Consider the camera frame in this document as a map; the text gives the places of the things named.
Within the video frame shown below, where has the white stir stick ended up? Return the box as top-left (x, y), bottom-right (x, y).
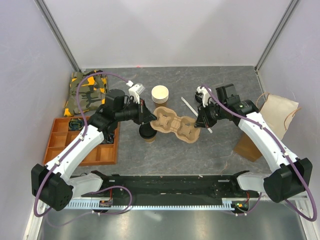
top-left (180, 96), bottom-right (213, 134)

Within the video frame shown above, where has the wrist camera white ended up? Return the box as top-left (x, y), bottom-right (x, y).
top-left (128, 83), bottom-right (146, 104)
top-left (196, 86), bottom-right (212, 107)

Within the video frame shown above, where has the brown paper bag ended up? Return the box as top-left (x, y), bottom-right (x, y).
top-left (233, 92), bottom-right (301, 162)

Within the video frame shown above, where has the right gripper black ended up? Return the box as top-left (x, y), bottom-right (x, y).
top-left (194, 100), bottom-right (227, 129)

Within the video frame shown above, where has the cardboard cup carrier tray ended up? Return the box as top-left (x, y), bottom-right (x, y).
top-left (150, 106), bottom-right (201, 144)

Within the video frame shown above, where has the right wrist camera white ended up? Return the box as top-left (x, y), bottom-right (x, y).
top-left (196, 86), bottom-right (212, 107)

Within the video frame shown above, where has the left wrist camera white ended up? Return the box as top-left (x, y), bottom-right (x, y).
top-left (128, 83), bottom-right (146, 104)

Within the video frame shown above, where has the camouflage cloth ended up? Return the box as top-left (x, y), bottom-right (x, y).
top-left (63, 70), bottom-right (108, 117)

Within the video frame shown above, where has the orange wooden compartment tray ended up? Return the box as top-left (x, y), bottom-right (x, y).
top-left (43, 117), bottom-right (120, 166)

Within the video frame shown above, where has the black plastic cup lid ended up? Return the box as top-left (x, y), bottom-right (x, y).
top-left (139, 123), bottom-right (158, 139)

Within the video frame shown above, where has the stack of paper cups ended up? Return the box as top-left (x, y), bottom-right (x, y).
top-left (151, 85), bottom-right (169, 108)

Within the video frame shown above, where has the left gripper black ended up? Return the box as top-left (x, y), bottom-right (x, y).
top-left (115, 97), bottom-right (157, 125)

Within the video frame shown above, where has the white slotted cable duct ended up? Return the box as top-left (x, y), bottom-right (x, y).
top-left (66, 198), bottom-right (236, 211)

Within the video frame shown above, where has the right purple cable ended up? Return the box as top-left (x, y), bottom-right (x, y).
top-left (199, 83), bottom-right (318, 222)

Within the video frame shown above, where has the single brown paper cup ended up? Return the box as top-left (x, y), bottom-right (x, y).
top-left (144, 135), bottom-right (156, 143)

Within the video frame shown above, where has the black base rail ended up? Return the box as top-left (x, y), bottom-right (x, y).
top-left (92, 174), bottom-right (259, 206)

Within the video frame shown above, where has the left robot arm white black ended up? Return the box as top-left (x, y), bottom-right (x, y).
top-left (31, 89), bottom-right (157, 211)

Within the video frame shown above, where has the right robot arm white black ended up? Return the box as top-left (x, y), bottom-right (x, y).
top-left (194, 84), bottom-right (313, 203)

